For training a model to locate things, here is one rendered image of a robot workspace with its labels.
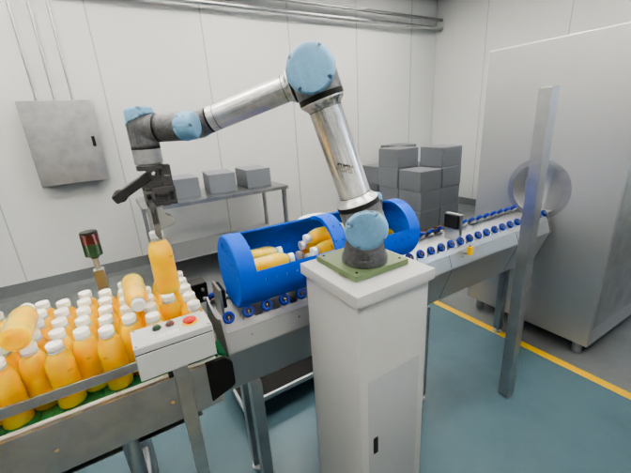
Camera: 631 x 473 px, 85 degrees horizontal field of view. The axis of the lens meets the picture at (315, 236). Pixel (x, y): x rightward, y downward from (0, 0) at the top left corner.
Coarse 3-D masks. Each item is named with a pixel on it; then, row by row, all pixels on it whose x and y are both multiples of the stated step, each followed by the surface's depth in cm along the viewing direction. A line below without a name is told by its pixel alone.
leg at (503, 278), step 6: (504, 276) 248; (504, 282) 249; (498, 288) 254; (504, 288) 251; (498, 294) 255; (504, 294) 253; (498, 300) 257; (504, 300) 255; (498, 306) 258; (504, 306) 258; (498, 312) 259; (498, 318) 260; (498, 324) 261; (498, 330) 264
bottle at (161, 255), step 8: (152, 240) 101; (160, 240) 102; (152, 248) 101; (160, 248) 102; (168, 248) 103; (152, 256) 102; (160, 256) 102; (168, 256) 103; (152, 264) 103; (160, 264) 102; (168, 264) 104; (152, 272) 104; (160, 272) 103; (168, 272) 104; (176, 272) 107; (160, 280) 104; (168, 280) 105; (176, 280) 107; (160, 288) 105; (168, 288) 105; (176, 288) 107
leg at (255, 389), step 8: (248, 384) 142; (256, 384) 140; (256, 392) 141; (256, 400) 142; (264, 400) 144; (256, 408) 143; (264, 408) 145; (256, 416) 144; (264, 416) 146; (256, 424) 145; (264, 424) 147; (256, 432) 148; (264, 432) 148; (256, 440) 152; (264, 440) 149; (264, 448) 151; (264, 456) 152; (264, 464) 153; (272, 464) 156; (264, 472) 154; (272, 472) 157
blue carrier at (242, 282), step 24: (312, 216) 150; (336, 216) 164; (408, 216) 158; (240, 240) 125; (264, 240) 150; (288, 240) 158; (336, 240) 139; (408, 240) 159; (240, 264) 120; (288, 264) 128; (240, 288) 121; (264, 288) 126; (288, 288) 134
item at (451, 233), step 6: (450, 216) 192; (456, 216) 189; (462, 216) 189; (444, 222) 197; (450, 222) 193; (456, 222) 190; (462, 222) 191; (450, 228) 196; (456, 228) 190; (444, 234) 200; (450, 234) 197; (456, 234) 193
